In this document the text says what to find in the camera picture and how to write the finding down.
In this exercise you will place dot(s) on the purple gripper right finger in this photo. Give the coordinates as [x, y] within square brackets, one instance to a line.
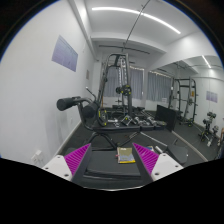
[153, 166]

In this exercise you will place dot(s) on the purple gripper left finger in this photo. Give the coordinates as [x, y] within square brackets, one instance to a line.
[72, 166]

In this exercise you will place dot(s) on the folded dark grey towel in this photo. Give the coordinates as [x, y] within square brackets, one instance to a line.
[104, 165]

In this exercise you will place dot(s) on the black seat pad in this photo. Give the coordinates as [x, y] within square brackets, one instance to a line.
[179, 153]

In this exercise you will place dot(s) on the dumbbell rack with dumbbells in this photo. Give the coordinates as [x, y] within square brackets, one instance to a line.
[147, 121]

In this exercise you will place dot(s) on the black weight bench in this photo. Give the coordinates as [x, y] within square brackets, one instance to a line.
[96, 119]

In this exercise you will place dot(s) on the black power rack machine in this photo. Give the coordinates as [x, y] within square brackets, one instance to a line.
[121, 61]

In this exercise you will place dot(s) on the grey window curtain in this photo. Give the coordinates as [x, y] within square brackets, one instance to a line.
[115, 80]

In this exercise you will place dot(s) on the white wall power socket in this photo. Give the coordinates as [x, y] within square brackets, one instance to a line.
[37, 158]

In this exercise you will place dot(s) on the large wall mirror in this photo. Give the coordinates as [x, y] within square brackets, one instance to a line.
[194, 89]

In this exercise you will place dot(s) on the purple wall poster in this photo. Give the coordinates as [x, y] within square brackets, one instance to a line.
[64, 54]

